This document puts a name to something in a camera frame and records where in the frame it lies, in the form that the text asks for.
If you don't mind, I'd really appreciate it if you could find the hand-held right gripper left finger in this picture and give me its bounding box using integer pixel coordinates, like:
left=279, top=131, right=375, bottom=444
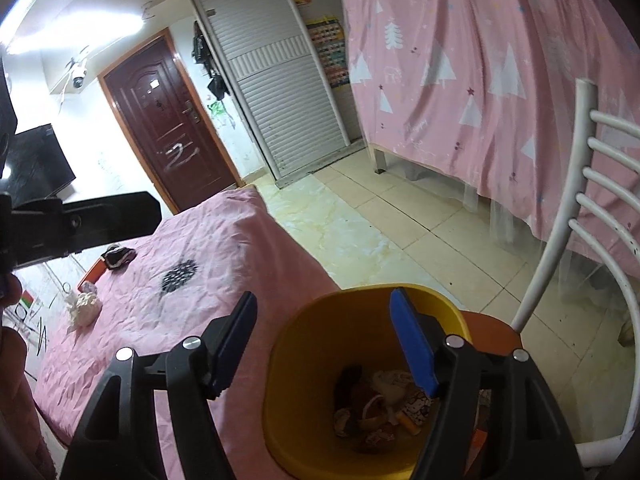
left=60, top=290, right=258, bottom=480

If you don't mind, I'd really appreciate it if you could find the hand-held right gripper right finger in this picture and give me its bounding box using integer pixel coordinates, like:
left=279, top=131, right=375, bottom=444
left=390, top=287, right=586, bottom=480

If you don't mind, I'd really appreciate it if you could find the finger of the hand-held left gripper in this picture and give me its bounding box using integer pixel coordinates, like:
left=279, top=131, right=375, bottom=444
left=60, top=191, right=162, bottom=256

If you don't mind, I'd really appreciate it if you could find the white printed wrapper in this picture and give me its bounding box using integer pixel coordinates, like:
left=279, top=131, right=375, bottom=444
left=400, top=390, right=434, bottom=426

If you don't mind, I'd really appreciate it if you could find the red and white hat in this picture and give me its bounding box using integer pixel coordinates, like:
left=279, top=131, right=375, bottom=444
left=350, top=382, right=397, bottom=412

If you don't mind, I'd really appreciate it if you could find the yellow plastic bin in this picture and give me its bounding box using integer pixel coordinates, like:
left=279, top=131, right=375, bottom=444
left=263, top=284, right=472, bottom=480

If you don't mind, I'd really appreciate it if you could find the yellow thread spool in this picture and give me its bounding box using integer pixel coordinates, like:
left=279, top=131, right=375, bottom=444
left=397, top=412, right=422, bottom=437

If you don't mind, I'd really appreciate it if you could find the person's left forearm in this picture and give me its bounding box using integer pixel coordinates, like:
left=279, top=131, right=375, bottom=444
left=0, top=327, right=57, bottom=480

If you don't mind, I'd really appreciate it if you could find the black and white cloth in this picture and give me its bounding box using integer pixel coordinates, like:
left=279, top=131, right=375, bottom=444
left=100, top=244, right=137, bottom=270

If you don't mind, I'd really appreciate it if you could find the cream knitted sock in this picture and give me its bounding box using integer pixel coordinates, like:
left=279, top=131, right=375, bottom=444
left=66, top=290, right=103, bottom=332

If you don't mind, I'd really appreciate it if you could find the dark red wooden door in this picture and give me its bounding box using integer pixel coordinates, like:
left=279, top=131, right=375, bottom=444
left=97, top=30, right=242, bottom=214

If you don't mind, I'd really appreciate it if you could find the white sheer net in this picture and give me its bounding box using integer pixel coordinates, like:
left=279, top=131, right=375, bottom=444
left=405, top=160, right=640, bottom=321

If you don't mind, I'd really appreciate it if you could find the white ceiling tube light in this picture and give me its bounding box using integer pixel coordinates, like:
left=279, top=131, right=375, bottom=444
left=5, top=2, right=151, bottom=57

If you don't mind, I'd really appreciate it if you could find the white chair orange seat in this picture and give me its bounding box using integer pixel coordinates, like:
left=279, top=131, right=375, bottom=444
left=457, top=77, right=640, bottom=480

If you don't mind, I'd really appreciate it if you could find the pink tree print curtain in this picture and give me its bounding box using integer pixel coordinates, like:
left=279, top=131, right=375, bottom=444
left=336, top=0, right=640, bottom=306

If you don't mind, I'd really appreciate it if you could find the colourful grid poster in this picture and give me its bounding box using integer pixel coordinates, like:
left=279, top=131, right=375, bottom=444
left=306, top=16, right=352, bottom=90

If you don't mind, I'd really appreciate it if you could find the black wall television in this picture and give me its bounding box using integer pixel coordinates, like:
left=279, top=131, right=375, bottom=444
left=4, top=124, right=77, bottom=207

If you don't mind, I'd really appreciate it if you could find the white security camera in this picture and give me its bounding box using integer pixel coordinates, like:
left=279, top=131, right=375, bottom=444
left=66, top=57, right=91, bottom=92

